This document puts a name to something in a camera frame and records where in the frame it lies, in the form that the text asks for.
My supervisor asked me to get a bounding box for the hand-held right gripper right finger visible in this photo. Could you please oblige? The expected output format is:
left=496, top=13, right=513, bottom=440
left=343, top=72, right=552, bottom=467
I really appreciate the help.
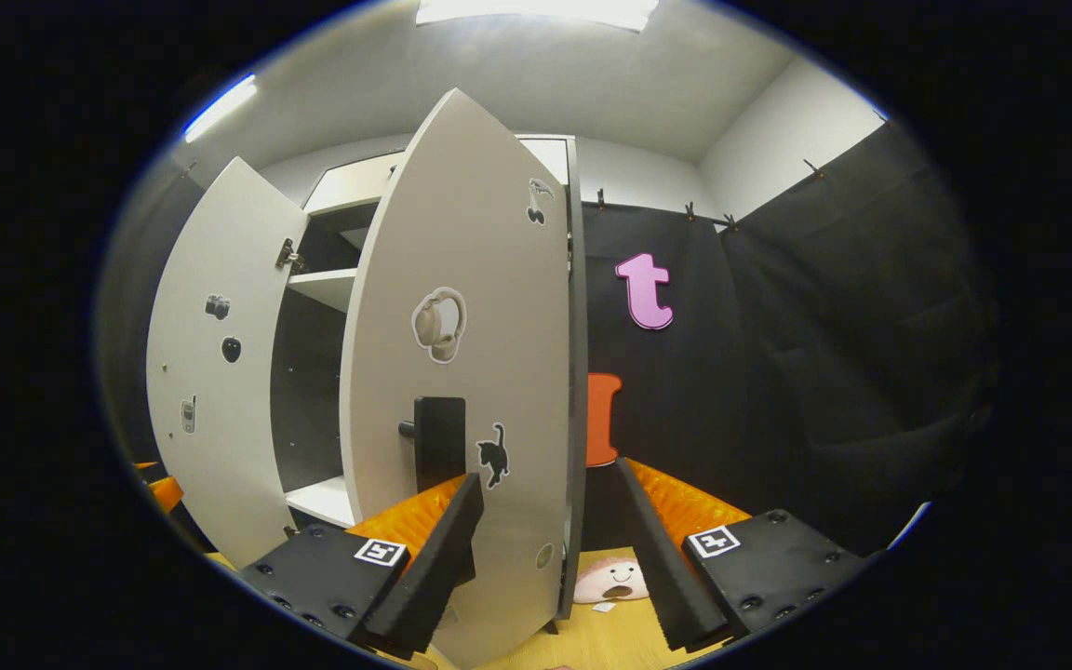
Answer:
left=614, top=456, right=881, bottom=652

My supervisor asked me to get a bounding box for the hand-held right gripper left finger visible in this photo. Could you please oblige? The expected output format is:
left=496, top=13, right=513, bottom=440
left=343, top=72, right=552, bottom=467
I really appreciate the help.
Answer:
left=236, top=472, right=486, bottom=660

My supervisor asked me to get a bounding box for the white cabinet door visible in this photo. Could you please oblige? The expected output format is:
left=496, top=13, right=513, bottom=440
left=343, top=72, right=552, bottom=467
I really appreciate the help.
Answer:
left=145, top=156, right=309, bottom=570
left=339, top=88, right=574, bottom=669

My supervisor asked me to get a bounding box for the pink plush face toy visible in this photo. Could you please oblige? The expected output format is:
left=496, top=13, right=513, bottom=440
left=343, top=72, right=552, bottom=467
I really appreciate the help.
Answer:
left=573, top=556, right=650, bottom=614

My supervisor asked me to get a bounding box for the black backdrop cloth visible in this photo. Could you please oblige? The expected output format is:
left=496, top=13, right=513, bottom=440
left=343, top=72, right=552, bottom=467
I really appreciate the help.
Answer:
left=97, top=121, right=1002, bottom=559

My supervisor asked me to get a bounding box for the white cabinet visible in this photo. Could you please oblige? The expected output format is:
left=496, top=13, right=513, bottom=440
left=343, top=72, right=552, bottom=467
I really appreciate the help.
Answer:
left=269, top=135, right=590, bottom=634

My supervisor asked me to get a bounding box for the long ceiling light strip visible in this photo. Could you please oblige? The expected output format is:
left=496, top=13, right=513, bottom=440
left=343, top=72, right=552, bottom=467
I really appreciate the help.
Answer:
left=184, top=74, right=258, bottom=142

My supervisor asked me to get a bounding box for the rectangular ceiling light panel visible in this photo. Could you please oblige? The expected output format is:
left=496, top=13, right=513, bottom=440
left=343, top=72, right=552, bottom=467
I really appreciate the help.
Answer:
left=415, top=0, right=660, bottom=32

